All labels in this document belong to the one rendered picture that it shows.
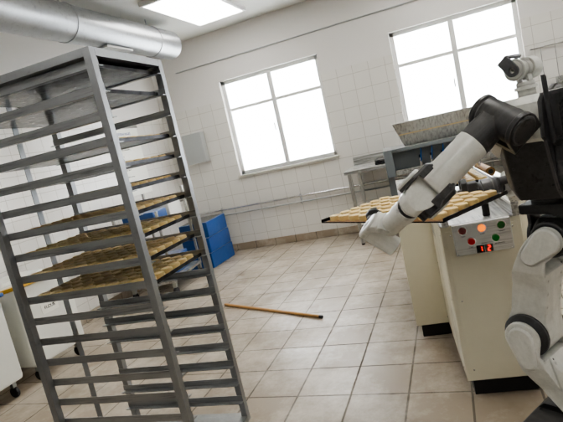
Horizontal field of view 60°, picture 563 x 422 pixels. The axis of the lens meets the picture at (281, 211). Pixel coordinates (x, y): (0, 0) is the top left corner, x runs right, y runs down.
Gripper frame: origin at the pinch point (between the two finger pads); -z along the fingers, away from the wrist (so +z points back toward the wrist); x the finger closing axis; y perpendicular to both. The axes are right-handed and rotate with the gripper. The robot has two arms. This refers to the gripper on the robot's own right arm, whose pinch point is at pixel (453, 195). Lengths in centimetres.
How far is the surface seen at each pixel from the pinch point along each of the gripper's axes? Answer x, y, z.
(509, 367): -86, -15, 14
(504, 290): -49, -15, 17
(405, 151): 14, -94, -7
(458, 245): -24.8, -13.0, 0.8
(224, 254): -94, -407, -231
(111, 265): 6, 38, -132
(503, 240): -25.7, -11.8, 19.0
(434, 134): 21, -92, 11
